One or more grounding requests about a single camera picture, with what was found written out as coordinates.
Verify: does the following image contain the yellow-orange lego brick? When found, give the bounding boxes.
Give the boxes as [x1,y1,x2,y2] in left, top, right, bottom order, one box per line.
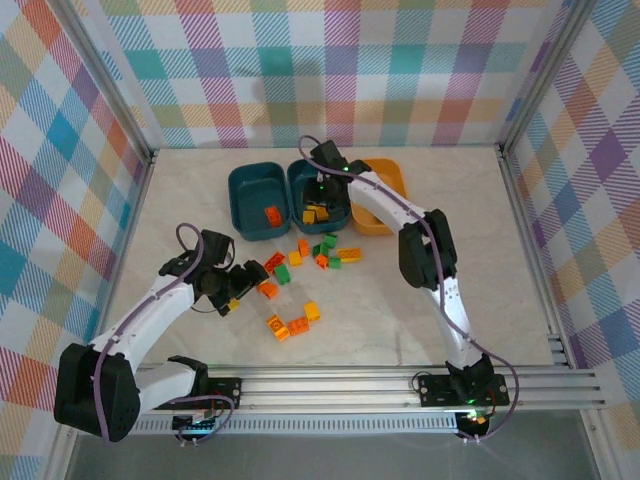
[265,314,291,343]

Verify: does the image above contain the teal plastic container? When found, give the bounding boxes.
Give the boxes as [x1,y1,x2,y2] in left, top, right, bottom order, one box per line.
[228,162,292,243]
[286,158,352,235]

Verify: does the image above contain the yellow plastic container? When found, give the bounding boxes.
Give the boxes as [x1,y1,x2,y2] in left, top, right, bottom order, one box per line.
[349,158,410,237]

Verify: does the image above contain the small circuit board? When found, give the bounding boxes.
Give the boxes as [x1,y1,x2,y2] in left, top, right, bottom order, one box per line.
[457,410,491,431]
[172,412,221,434]

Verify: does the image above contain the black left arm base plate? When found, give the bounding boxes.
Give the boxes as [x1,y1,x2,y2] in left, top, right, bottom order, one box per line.
[152,377,244,412]

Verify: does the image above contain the aluminum side rail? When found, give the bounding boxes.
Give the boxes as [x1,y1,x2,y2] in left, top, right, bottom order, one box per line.
[87,149,160,375]
[497,144,574,370]

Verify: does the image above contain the wide aluminum frame rail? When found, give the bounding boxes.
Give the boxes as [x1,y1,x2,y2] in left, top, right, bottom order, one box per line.
[53,366,609,417]

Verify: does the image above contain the slotted grey cable duct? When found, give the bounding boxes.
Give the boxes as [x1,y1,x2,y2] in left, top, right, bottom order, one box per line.
[78,417,460,437]

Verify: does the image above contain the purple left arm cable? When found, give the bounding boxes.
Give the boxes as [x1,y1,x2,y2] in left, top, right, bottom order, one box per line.
[92,222,237,447]

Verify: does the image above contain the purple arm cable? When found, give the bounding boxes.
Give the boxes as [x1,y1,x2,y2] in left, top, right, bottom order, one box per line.
[92,222,237,447]
[297,134,519,445]

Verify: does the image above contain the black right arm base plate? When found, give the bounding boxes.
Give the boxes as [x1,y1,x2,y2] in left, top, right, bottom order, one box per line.
[417,373,511,407]

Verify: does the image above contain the aluminum frame post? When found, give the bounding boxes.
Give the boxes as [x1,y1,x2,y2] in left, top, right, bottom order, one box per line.
[497,0,599,159]
[58,0,157,174]

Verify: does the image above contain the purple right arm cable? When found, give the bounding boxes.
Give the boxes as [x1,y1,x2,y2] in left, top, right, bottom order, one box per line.
[297,134,519,445]

